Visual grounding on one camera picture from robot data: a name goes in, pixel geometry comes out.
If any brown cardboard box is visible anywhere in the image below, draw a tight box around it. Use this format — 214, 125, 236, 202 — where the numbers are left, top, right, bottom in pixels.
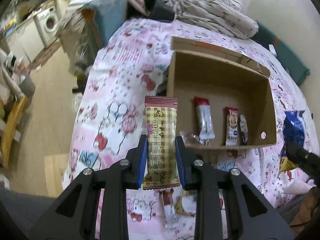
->
167, 37, 277, 150

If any cream patterned blanket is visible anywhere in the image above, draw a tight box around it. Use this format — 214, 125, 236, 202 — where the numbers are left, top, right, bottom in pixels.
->
160, 0, 259, 40

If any red white snack stick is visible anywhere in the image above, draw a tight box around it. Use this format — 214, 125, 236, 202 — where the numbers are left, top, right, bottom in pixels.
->
194, 97, 215, 145

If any small biscuit packet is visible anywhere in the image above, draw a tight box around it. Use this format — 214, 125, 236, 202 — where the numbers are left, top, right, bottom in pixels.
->
225, 107, 238, 146

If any white star candy packet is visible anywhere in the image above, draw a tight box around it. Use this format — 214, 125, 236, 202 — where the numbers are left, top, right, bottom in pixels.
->
239, 114, 248, 145

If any pink cartoon bed sheet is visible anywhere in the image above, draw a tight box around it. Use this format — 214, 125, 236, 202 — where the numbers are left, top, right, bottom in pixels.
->
62, 19, 319, 207

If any blue white snack bag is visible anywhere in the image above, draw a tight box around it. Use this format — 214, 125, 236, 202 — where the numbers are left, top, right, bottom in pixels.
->
279, 110, 305, 173

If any yellow wooden chair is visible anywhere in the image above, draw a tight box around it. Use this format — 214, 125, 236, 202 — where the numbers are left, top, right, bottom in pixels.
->
1, 95, 27, 168

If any white washing machine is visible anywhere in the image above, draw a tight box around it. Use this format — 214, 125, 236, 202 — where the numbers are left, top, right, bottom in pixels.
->
34, 7, 59, 48

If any plaid wafer snack bar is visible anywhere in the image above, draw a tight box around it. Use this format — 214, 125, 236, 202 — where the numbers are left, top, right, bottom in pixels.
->
143, 96, 180, 190

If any teal mattress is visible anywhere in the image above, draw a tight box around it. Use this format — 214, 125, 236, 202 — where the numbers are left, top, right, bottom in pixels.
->
81, 0, 127, 48

